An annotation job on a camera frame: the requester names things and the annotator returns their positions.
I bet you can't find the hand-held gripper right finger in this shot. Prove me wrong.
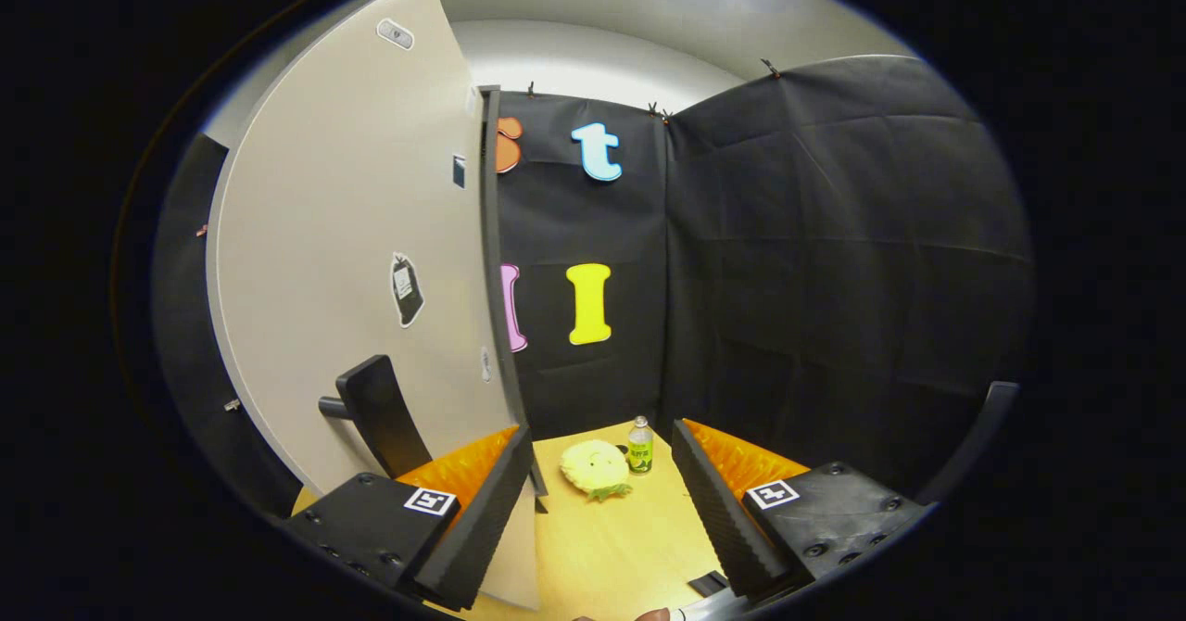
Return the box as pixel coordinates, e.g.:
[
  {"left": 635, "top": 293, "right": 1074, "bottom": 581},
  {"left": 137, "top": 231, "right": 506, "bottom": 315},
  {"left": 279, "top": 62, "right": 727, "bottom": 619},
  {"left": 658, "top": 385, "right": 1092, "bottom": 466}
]
[{"left": 669, "top": 419, "right": 937, "bottom": 603}]

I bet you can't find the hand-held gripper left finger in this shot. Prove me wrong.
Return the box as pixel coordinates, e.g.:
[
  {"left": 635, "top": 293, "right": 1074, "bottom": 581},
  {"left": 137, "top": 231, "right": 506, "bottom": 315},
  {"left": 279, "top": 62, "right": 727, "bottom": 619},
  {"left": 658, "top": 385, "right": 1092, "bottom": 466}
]
[{"left": 283, "top": 425, "right": 536, "bottom": 613}]

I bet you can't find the dark grey shoe cabinet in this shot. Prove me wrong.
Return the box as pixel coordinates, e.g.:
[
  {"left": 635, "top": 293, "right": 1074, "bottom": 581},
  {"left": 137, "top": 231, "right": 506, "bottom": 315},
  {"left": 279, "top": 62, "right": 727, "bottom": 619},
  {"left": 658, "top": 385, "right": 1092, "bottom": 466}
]
[{"left": 477, "top": 83, "right": 549, "bottom": 515}]

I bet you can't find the beige shoe cabinet door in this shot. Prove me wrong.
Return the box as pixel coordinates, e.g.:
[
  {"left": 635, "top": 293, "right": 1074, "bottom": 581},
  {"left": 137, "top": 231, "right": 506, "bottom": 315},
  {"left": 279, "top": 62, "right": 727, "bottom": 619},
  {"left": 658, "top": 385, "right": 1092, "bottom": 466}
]
[{"left": 206, "top": 0, "right": 548, "bottom": 611}]

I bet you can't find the green drink bottle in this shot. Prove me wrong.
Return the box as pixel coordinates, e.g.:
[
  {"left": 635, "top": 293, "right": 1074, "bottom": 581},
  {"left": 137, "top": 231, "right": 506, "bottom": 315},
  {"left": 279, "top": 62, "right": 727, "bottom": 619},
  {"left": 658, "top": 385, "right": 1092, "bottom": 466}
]
[{"left": 627, "top": 415, "right": 654, "bottom": 475}]

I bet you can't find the yellow plush toy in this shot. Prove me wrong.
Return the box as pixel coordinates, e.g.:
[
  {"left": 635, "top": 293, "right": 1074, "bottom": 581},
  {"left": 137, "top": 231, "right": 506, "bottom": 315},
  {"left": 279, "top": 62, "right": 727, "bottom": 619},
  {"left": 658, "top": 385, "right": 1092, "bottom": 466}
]
[{"left": 559, "top": 440, "right": 633, "bottom": 502}]

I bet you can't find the black backdrop cloth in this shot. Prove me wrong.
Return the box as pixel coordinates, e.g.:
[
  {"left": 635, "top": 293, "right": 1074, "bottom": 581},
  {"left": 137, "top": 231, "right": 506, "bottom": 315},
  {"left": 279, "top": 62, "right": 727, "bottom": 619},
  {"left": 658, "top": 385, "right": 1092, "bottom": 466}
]
[{"left": 153, "top": 54, "right": 1037, "bottom": 520}]

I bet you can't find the dark curved bar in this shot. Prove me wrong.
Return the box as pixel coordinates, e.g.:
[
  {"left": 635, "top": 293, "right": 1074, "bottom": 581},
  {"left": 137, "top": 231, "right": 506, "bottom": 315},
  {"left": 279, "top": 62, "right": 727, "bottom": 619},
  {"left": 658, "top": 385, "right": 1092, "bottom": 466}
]
[{"left": 915, "top": 380, "right": 1020, "bottom": 503}]

